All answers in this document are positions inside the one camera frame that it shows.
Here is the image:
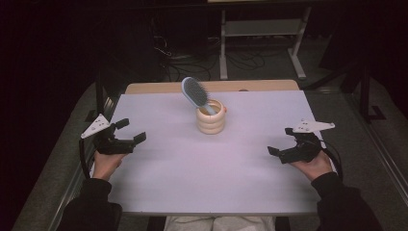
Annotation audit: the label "dark metal stand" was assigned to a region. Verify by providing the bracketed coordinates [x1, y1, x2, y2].
[85, 70, 117, 127]
[304, 62, 388, 123]

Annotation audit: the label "black floor cables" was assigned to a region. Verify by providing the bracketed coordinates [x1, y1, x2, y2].
[153, 35, 268, 83]

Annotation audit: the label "cream ribbed cup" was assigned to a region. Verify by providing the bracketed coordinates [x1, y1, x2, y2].
[195, 98, 228, 135]

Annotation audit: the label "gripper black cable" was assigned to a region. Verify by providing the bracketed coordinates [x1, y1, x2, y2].
[78, 138, 92, 181]
[319, 140, 344, 181]

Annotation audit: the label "white table mat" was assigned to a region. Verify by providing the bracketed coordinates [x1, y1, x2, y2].
[100, 90, 321, 215]

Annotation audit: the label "person's left hand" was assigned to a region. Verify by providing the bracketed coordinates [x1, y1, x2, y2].
[90, 150, 128, 181]

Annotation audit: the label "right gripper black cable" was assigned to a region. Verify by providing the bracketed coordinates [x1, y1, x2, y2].
[319, 140, 344, 181]

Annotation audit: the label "light blue hairbrush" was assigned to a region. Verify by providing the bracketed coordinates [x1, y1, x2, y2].
[181, 76, 218, 116]

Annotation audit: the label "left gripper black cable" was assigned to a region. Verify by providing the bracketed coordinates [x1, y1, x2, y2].
[78, 138, 92, 181]

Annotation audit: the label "wooden table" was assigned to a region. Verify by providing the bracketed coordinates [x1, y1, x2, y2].
[124, 79, 301, 95]

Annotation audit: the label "person's legs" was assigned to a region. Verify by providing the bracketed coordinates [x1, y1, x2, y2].
[164, 215, 277, 231]

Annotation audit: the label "white metal stand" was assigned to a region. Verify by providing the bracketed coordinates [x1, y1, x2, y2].
[219, 6, 313, 81]

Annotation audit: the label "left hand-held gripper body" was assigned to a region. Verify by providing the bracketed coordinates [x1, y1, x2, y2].
[80, 113, 137, 156]

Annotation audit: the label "person's right hand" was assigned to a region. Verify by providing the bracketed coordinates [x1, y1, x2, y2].
[290, 150, 334, 183]

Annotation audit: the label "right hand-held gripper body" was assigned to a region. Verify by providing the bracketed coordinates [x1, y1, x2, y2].
[279, 118, 336, 165]

